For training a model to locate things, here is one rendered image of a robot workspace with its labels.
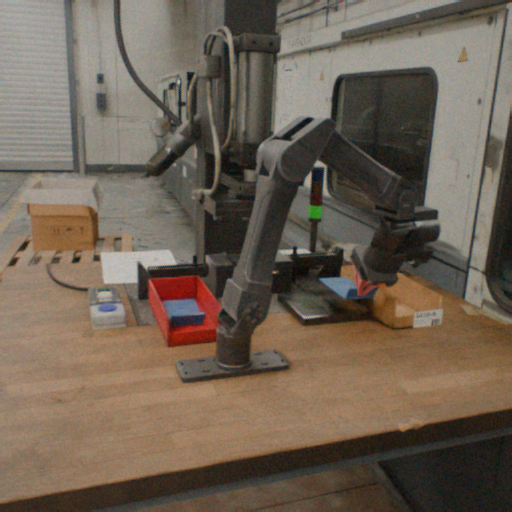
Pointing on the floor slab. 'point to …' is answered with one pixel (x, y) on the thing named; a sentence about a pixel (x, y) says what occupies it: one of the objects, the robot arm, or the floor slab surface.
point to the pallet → (21, 252)
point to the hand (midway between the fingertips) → (361, 291)
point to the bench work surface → (230, 406)
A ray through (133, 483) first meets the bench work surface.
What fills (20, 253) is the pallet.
